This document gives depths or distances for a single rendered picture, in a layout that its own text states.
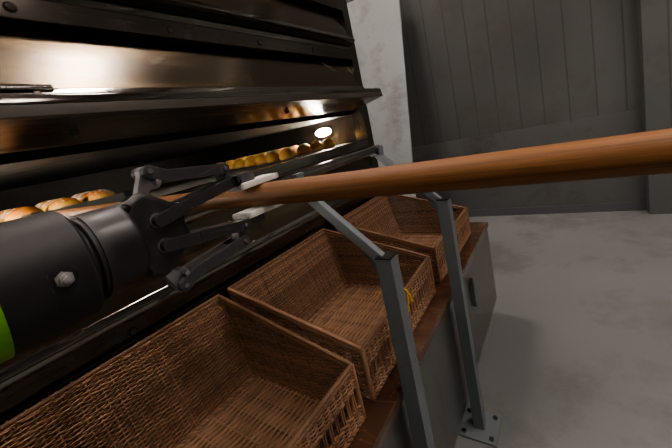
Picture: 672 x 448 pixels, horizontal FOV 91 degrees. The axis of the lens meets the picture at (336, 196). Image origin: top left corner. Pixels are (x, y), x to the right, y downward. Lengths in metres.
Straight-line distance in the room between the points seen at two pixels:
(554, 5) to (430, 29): 1.11
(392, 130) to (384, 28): 1.09
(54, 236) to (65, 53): 0.80
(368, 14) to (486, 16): 1.20
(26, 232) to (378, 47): 3.75
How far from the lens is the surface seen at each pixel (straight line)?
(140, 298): 1.01
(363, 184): 0.34
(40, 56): 1.04
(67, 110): 0.85
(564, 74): 3.83
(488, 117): 3.88
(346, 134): 2.04
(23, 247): 0.30
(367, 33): 4.04
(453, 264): 1.27
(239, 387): 1.15
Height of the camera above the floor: 1.25
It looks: 10 degrees down
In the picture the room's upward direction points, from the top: 13 degrees counter-clockwise
